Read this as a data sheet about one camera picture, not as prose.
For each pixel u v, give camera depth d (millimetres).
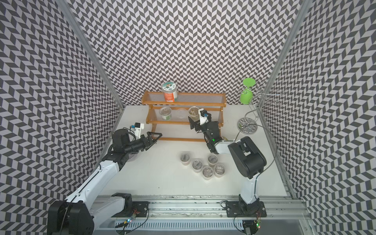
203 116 757
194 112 888
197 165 824
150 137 694
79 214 385
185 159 842
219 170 816
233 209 740
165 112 884
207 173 793
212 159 843
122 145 620
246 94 920
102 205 525
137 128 739
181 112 916
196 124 788
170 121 911
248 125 1028
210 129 715
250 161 496
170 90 766
